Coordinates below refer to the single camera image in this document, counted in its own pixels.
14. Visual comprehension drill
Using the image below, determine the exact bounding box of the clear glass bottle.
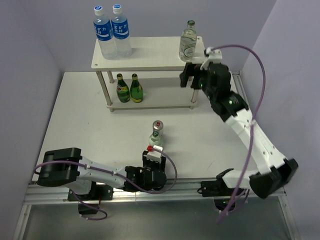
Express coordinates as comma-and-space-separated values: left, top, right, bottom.
179, 20, 197, 62
148, 130, 163, 147

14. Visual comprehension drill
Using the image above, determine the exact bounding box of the green glass bottle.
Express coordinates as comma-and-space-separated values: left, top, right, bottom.
116, 73, 131, 103
130, 73, 144, 103

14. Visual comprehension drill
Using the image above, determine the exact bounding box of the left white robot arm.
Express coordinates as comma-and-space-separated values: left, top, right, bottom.
37, 147, 167, 200

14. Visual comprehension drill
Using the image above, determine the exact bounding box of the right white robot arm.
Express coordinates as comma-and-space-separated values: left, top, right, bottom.
179, 62, 299, 199

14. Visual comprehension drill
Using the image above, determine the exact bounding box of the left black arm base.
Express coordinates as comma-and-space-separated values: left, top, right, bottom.
77, 185, 114, 201

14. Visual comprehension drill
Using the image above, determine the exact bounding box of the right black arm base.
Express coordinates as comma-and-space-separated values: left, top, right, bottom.
197, 179, 235, 197

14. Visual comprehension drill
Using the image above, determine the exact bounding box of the white two-tier shelf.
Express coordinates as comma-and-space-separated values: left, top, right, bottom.
91, 36, 198, 112

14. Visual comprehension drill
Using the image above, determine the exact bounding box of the rear red silver can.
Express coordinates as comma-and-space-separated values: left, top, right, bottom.
152, 120, 164, 136

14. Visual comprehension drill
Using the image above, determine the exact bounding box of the right blue-label water bottle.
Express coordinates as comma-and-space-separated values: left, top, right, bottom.
111, 4, 132, 58

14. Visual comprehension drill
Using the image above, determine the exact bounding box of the blue-label water bottle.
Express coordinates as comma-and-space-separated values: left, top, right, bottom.
93, 5, 117, 60
111, 4, 132, 58

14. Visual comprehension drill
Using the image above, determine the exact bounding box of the left blue-label water bottle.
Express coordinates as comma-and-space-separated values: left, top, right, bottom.
93, 5, 117, 60

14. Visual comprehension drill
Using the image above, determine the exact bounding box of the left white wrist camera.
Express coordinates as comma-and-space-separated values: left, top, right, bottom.
146, 145, 163, 163

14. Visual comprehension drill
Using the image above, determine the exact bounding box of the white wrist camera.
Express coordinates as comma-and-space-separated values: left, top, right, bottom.
146, 145, 163, 163
200, 47, 223, 71

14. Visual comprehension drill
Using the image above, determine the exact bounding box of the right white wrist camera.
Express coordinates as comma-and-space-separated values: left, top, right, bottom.
200, 47, 223, 71

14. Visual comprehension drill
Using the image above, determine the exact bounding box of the aluminium right rail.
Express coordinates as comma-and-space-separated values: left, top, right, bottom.
231, 71, 248, 102

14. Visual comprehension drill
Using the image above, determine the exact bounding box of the aluminium rail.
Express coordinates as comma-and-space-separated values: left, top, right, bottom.
24, 177, 287, 205
231, 71, 248, 102

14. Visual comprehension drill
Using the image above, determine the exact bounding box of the aluminium front rail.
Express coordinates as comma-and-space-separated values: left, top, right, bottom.
24, 177, 287, 205

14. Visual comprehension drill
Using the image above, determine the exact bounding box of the black box under rail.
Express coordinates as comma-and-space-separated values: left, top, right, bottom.
78, 203, 100, 216

